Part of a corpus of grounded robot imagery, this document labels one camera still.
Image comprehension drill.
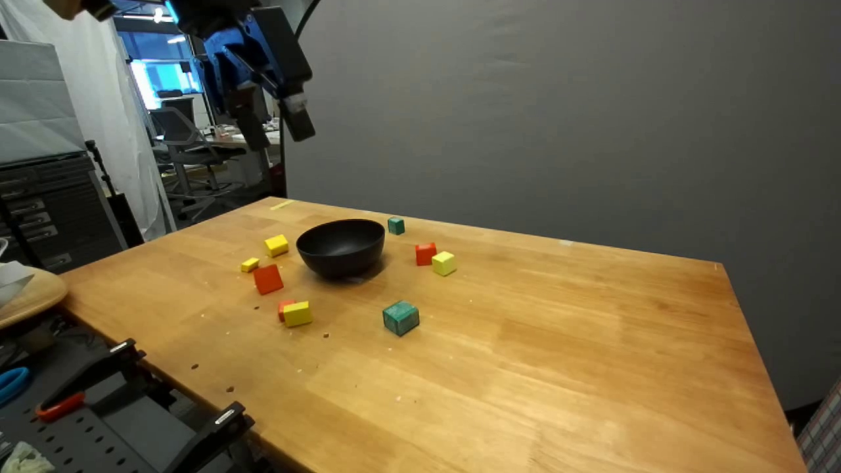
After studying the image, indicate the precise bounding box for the large orange-red cube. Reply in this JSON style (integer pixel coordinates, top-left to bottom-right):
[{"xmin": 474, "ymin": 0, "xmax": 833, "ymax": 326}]
[{"xmin": 254, "ymin": 264, "xmax": 285, "ymax": 295}]

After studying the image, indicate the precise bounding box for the grey equipment cabinet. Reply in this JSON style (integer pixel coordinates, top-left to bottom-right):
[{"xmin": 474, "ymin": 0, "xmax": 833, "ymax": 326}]
[{"xmin": 0, "ymin": 38, "xmax": 126, "ymax": 272}]

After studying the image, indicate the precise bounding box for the yellow cube red side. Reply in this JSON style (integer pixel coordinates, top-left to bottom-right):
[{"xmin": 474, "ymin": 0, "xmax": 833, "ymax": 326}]
[{"xmin": 278, "ymin": 301, "xmax": 313, "ymax": 327}]

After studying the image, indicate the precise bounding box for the small yellow cube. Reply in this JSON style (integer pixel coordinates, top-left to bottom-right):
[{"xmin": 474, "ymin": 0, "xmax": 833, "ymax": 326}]
[{"xmin": 239, "ymin": 258, "xmax": 261, "ymax": 272}]

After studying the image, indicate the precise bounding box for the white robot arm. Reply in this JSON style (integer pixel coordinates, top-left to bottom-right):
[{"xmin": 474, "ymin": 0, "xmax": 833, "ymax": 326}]
[{"xmin": 172, "ymin": 0, "xmax": 317, "ymax": 149}]

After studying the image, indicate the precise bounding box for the yellow-green cube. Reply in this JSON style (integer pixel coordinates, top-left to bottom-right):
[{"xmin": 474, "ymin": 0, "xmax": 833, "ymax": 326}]
[{"xmin": 435, "ymin": 253, "xmax": 458, "ymax": 275}]

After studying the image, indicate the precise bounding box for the orange-handled clamp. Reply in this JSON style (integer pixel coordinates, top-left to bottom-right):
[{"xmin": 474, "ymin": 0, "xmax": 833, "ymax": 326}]
[{"xmin": 34, "ymin": 338, "xmax": 144, "ymax": 423}]

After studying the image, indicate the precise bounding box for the black perforated side board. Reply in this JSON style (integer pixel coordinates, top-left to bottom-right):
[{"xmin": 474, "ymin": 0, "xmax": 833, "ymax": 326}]
[{"xmin": 0, "ymin": 309, "xmax": 272, "ymax": 473}]

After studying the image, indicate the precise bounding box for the black clamp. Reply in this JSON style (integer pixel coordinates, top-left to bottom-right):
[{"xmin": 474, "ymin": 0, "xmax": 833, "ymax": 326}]
[{"xmin": 164, "ymin": 402, "xmax": 256, "ymax": 473}]

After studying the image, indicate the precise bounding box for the large green cube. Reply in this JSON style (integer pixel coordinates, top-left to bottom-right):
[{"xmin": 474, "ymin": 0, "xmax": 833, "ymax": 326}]
[{"xmin": 385, "ymin": 299, "xmax": 422, "ymax": 337}]

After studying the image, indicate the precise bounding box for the black bowl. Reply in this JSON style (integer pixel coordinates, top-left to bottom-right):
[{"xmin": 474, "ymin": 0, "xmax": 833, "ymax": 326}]
[{"xmin": 297, "ymin": 218, "xmax": 388, "ymax": 281}]

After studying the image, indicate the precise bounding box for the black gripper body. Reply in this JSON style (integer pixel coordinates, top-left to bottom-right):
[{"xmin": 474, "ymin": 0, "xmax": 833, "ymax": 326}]
[{"xmin": 254, "ymin": 8, "xmax": 317, "ymax": 141}]

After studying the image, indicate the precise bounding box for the blue scissors handle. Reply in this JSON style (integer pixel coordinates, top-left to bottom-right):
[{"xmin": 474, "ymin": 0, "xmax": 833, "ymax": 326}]
[{"xmin": 0, "ymin": 368, "xmax": 33, "ymax": 406}]

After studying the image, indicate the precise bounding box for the small green cube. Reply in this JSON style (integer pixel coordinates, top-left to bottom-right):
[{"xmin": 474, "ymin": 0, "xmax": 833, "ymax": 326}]
[{"xmin": 390, "ymin": 218, "xmax": 406, "ymax": 234}]

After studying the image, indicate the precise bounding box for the round wooden board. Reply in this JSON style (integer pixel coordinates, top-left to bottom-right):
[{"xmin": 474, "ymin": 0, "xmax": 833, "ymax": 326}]
[{"xmin": 0, "ymin": 267, "xmax": 70, "ymax": 327}]

